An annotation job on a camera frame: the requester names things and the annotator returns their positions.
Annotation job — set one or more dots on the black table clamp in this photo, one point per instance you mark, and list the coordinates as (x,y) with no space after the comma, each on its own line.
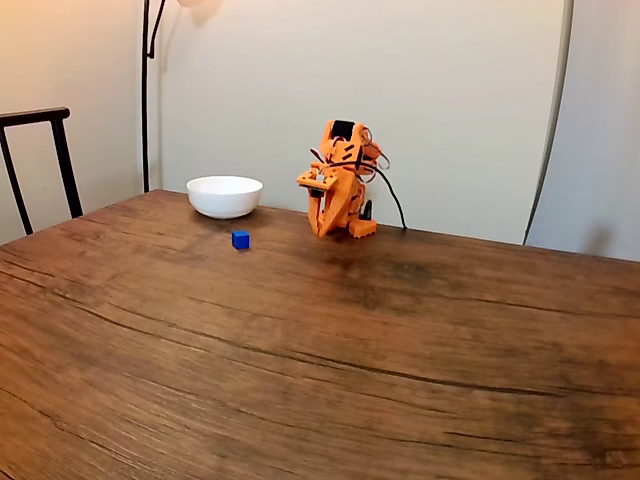
(369,210)

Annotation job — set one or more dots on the grey curved pole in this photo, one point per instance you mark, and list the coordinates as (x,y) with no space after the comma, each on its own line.
(552,125)

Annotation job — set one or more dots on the black chair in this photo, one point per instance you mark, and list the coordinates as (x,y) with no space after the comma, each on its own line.
(60,145)

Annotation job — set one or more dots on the blue cube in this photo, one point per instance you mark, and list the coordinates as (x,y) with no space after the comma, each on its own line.
(240,240)

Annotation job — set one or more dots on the white bowl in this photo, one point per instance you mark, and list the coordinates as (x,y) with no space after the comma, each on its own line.
(225,195)

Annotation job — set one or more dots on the black floor lamp pole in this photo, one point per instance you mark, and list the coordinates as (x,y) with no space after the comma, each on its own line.
(145,100)

